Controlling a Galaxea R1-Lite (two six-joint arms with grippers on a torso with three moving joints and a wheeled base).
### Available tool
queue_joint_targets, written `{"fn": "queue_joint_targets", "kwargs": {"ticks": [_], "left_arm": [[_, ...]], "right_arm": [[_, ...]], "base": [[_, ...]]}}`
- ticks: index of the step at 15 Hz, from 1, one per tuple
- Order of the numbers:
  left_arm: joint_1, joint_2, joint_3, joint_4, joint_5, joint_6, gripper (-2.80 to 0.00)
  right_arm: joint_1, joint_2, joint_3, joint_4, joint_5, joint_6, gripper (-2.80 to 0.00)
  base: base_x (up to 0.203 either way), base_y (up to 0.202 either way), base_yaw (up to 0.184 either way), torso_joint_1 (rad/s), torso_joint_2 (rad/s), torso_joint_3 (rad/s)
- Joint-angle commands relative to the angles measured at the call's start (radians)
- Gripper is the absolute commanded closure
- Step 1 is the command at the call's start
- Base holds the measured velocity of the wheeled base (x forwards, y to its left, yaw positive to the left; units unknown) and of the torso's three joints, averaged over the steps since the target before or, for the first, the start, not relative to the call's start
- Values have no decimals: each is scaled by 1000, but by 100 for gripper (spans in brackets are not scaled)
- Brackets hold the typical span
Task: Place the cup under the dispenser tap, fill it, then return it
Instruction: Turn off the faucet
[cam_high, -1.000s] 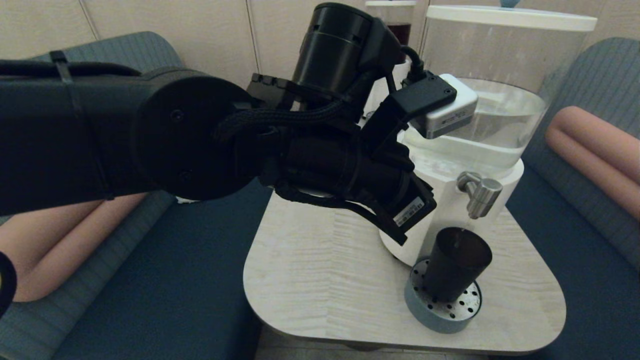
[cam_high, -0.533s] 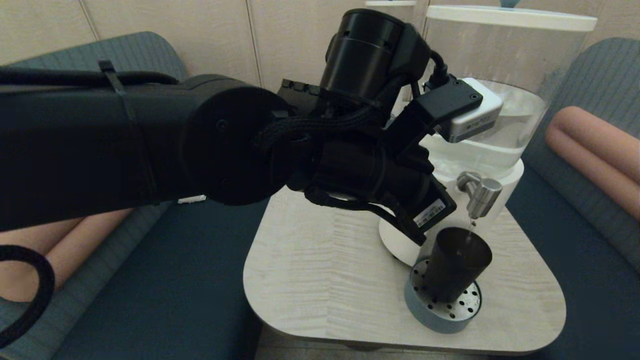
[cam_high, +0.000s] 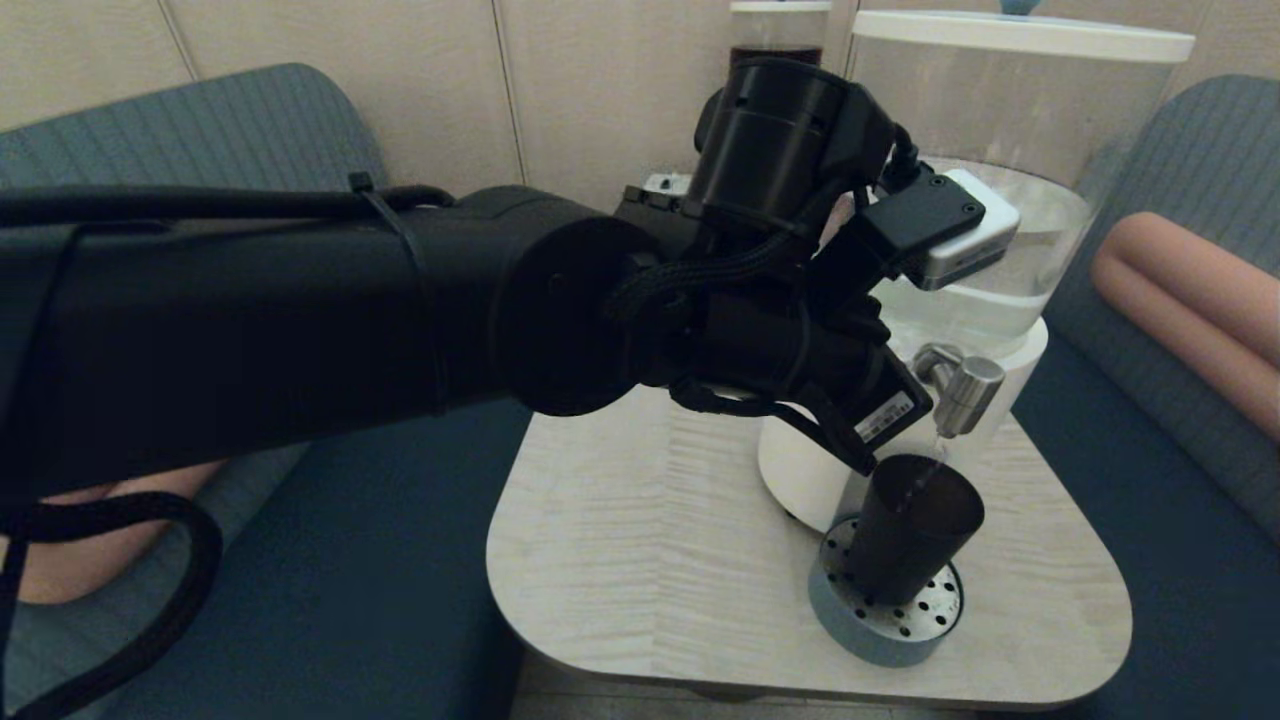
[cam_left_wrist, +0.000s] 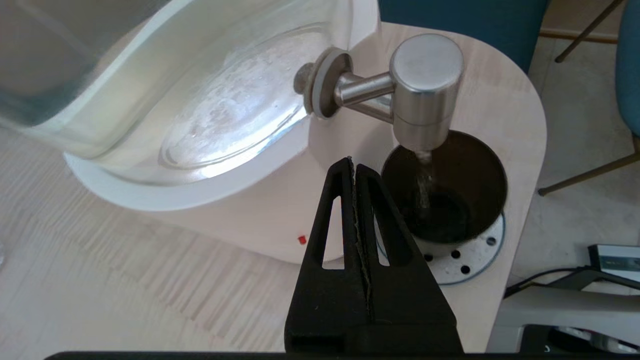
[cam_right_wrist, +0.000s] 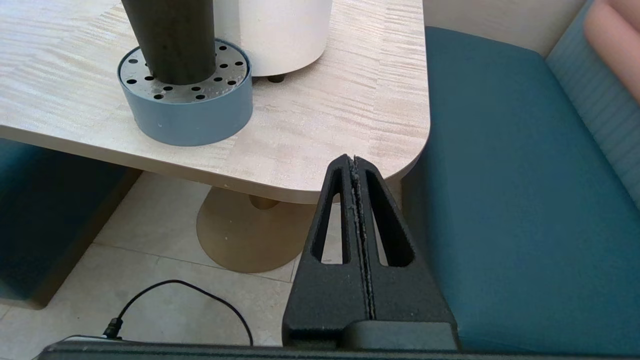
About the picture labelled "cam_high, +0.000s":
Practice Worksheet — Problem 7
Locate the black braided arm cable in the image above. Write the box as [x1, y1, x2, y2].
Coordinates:
[0, 175, 801, 720]

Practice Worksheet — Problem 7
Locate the small white dark-drink dispenser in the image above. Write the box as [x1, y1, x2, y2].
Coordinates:
[728, 0, 833, 67]

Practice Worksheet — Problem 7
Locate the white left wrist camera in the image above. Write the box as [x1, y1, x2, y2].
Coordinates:
[915, 168, 1022, 293]

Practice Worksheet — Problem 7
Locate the teal left booth sofa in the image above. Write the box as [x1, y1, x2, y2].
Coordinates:
[0, 62, 581, 720]

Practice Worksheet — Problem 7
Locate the dark brown tall cup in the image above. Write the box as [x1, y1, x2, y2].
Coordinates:
[848, 454, 987, 607]

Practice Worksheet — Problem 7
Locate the pink sofa bolster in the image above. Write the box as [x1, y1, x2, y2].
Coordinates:
[1090, 211, 1280, 441]
[15, 458, 229, 604]

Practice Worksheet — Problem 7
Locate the teal right booth sofa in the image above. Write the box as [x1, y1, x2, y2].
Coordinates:
[980, 73, 1280, 720]

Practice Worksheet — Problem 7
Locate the pink right sofa bolster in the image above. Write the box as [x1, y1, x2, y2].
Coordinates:
[1090, 211, 1280, 441]

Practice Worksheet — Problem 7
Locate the large blue perforated drip tray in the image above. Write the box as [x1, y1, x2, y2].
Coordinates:
[808, 513, 966, 668]

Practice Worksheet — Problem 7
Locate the large white water dispenser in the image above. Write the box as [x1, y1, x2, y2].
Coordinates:
[757, 0, 1196, 534]

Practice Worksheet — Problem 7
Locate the teal booth sofa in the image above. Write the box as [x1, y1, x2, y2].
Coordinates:
[0, 62, 581, 720]
[980, 73, 1280, 720]

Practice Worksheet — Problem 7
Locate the black left wrist camera cable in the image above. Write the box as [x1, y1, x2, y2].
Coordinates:
[878, 120, 926, 196]

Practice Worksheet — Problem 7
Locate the pink left sofa bolster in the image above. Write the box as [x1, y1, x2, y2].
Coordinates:
[15, 458, 229, 604]

